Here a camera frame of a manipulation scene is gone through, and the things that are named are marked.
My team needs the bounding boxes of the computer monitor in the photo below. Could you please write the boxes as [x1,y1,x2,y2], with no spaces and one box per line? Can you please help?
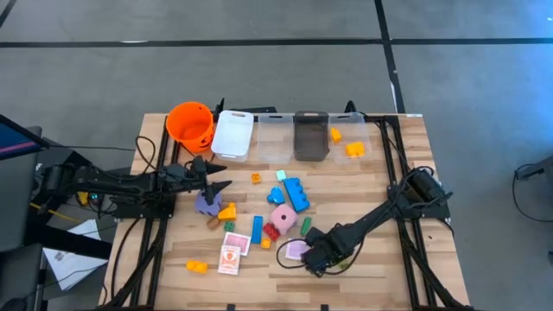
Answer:
[0,113,49,162]

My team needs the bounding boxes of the clear plastic bin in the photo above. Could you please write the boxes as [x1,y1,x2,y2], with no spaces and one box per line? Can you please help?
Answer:
[328,112,373,165]
[257,112,295,165]

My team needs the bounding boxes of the yellow-orange sloped block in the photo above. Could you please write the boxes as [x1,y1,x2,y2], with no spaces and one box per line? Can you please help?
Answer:
[217,201,238,222]

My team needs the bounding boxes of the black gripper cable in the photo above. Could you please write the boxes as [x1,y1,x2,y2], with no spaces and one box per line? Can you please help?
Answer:
[275,236,364,277]

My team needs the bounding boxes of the blue rounded hollow block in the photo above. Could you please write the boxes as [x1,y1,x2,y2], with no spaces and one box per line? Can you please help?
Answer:
[266,186,286,206]

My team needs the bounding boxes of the orange pumpkin-face bucket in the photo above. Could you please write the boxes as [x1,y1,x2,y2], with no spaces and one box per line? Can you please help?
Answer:
[165,101,216,154]

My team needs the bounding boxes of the pink foam die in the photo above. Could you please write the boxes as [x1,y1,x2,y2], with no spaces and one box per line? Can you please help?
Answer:
[269,203,300,236]

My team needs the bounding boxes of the white plastic bin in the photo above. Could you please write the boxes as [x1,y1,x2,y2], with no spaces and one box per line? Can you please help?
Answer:
[210,110,255,163]

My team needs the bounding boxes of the long blue four-stud block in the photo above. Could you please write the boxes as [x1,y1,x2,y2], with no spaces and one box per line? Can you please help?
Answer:
[283,176,311,213]

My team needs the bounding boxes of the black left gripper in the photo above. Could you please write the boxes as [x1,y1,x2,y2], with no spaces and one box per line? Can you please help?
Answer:
[172,155,233,206]

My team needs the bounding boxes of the red building block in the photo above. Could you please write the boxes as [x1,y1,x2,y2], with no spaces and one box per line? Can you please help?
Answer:
[262,222,282,243]

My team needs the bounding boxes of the yellow two-stud block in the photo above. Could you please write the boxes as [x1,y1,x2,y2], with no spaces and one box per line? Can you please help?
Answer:
[345,141,366,158]
[185,259,209,276]

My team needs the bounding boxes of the grey translucent plastic bin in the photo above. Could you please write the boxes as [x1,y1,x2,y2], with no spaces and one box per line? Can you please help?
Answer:
[293,110,331,162]

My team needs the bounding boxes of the orange-printed playing card box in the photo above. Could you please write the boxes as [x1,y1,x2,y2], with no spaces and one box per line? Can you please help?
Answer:
[217,244,242,276]

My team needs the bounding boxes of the purple foam die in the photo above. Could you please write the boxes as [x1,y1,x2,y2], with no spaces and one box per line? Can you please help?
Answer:
[194,189,224,218]

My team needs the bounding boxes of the yellow cable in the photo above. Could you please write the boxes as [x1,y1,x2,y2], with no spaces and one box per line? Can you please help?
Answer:
[29,201,83,224]

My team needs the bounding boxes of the white paper sheets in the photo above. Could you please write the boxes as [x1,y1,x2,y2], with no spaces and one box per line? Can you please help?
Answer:
[41,219,110,291]

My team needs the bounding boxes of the black floor cable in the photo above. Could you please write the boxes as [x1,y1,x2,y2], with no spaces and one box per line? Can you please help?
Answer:
[512,162,553,224]

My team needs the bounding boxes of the dark grey chair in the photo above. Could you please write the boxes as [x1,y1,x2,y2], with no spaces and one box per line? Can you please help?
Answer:
[0,124,44,311]

